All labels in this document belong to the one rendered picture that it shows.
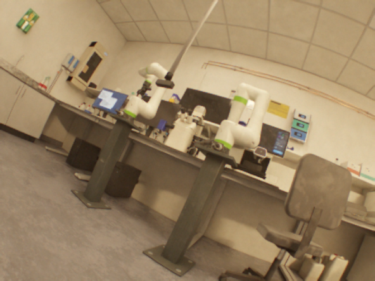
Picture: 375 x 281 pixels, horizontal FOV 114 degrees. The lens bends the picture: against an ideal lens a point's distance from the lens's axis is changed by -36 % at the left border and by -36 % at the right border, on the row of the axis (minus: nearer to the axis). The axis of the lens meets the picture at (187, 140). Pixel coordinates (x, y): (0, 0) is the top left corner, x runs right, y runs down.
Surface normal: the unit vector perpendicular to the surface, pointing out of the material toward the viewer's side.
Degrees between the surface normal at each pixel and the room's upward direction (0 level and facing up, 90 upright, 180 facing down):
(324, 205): 90
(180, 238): 90
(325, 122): 90
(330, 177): 90
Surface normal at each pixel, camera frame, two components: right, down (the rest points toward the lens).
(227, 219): -0.27, -0.29
